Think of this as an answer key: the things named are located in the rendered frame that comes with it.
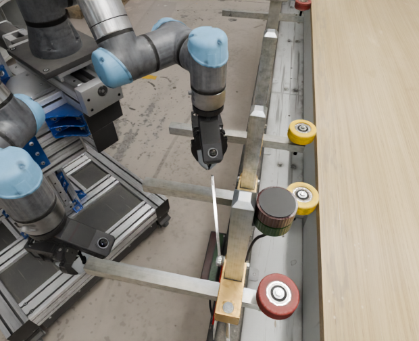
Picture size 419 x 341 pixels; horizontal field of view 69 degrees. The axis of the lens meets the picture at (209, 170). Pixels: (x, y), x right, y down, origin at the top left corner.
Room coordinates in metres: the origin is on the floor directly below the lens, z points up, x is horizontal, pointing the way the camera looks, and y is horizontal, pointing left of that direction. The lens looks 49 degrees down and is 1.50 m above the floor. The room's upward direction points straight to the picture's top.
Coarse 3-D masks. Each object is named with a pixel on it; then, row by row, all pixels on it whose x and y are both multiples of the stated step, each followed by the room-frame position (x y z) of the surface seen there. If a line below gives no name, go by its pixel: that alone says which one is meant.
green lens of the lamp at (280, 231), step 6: (258, 222) 0.24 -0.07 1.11; (258, 228) 0.24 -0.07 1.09; (264, 228) 0.24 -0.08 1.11; (270, 228) 0.23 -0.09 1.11; (276, 228) 0.23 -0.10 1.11; (282, 228) 0.23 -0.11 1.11; (288, 228) 0.24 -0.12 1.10; (270, 234) 0.23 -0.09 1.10; (276, 234) 0.23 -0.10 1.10; (282, 234) 0.23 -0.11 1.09
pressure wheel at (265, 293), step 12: (276, 276) 0.24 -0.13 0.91; (264, 288) 0.22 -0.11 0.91; (276, 288) 0.22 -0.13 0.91; (288, 288) 0.22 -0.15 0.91; (264, 300) 0.20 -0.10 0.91; (276, 300) 0.20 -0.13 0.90; (288, 300) 0.20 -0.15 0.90; (264, 312) 0.18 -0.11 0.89; (276, 312) 0.18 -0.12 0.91; (288, 312) 0.18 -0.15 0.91
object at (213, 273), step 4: (220, 236) 0.45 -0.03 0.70; (220, 240) 0.43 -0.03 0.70; (216, 244) 0.42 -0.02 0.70; (220, 244) 0.42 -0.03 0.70; (216, 248) 0.41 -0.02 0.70; (220, 248) 0.41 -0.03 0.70; (216, 252) 0.40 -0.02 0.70; (216, 256) 0.38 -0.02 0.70; (212, 260) 0.37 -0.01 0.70; (212, 264) 0.36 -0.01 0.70; (212, 268) 0.35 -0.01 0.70; (216, 268) 0.35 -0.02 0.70; (212, 272) 0.34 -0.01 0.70; (216, 272) 0.34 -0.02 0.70; (212, 276) 0.33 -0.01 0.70; (212, 280) 0.32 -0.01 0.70
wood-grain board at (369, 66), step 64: (320, 0) 1.69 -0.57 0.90; (384, 0) 1.69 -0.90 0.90; (320, 64) 1.06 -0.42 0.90; (384, 64) 1.06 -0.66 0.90; (320, 128) 0.70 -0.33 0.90; (384, 128) 0.70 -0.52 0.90; (320, 192) 0.46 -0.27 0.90; (384, 192) 0.46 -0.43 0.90; (320, 256) 0.29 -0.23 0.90; (384, 256) 0.29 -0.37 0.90; (320, 320) 0.17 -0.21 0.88; (384, 320) 0.17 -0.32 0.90
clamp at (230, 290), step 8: (224, 264) 0.29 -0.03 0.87; (248, 264) 0.29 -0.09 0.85; (224, 272) 0.27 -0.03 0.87; (224, 280) 0.25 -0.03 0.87; (232, 280) 0.25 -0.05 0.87; (224, 288) 0.23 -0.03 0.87; (232, 288) 0.23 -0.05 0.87; (240, 288) 0.23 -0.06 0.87; (224, 296) 0.22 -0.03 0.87; (232, 296) 0.22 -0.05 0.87; (240, 296) 0.22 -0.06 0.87; (216, 304) 0.20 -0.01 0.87; (240, 304) 0.20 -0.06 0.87; (216, 312) 0.19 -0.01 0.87; (224, 312) 0.19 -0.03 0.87; (232, 312) 0.19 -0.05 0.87; (240, 312) 0.19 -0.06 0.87; (216, 320) 0.19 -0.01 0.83; (224, 320) 0.18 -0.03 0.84; (232, 320) 0.18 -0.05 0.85
